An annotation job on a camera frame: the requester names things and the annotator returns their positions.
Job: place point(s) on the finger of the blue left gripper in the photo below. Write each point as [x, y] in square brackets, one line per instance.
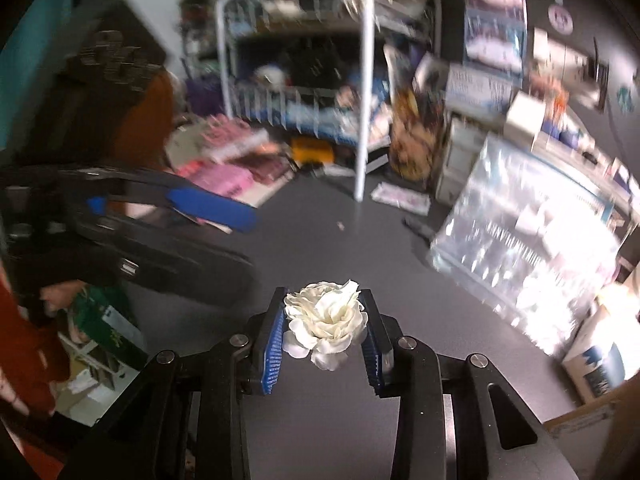
[201, 204]

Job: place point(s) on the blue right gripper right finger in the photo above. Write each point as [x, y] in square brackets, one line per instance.
[377, 348]

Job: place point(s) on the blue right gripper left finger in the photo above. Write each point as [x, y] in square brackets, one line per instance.
[267, 341]

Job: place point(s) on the white fabric flower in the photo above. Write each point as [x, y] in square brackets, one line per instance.
[323, 321]

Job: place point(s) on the person's left hand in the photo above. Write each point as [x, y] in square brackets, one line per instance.
[61, 295]

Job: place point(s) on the pink patterned pouch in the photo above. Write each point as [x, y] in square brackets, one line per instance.
[224, 180]

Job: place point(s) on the orange yellow case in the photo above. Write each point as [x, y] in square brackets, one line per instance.
[306, 150]

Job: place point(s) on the small paper sachet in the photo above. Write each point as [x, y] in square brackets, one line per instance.
[401, 198]

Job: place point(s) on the white metal shelf rack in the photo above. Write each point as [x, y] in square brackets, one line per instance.
[317, 67]

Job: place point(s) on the clear plastic bag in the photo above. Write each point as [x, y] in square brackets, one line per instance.
[529, 242]

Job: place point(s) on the white mini drawer unit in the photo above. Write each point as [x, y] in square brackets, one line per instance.
[464, 141]

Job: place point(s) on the anime art card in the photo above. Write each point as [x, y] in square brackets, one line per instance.
[418, 117]

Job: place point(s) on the brown cardboard box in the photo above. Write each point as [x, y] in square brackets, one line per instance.
[600, 439]

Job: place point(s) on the cinnamoroll drawer box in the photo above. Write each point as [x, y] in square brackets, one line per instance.
[495, 37]

